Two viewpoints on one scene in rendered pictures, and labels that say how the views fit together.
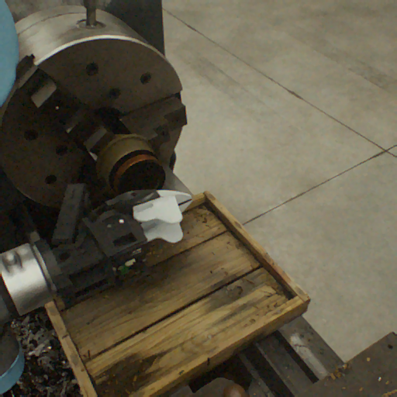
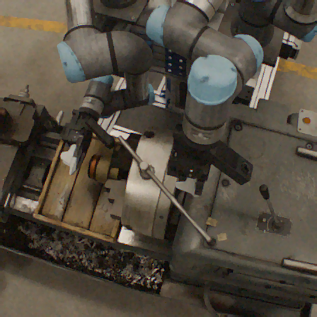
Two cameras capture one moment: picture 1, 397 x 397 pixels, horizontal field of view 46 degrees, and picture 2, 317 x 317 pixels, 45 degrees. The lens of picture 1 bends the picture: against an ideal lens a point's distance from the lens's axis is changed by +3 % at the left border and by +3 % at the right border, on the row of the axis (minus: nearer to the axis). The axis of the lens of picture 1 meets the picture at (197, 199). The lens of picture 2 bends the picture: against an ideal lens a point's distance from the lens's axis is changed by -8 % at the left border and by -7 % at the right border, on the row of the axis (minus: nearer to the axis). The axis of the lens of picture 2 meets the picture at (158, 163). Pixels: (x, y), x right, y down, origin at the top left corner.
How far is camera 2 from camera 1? 120 cm
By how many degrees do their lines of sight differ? 64
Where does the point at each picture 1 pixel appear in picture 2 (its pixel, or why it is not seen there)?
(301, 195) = not seen: outside the picture
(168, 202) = (70, 159)
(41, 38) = (155, 146)
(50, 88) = (131, 137)
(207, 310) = (66, 185)
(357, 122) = not seen: outside the picture
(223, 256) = (78, 214)
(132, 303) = not seen: hidden behind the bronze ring
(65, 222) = (95, 125)
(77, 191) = (105, 138)
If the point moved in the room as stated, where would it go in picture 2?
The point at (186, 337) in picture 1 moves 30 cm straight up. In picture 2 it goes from (65, 170) to (42, 135)
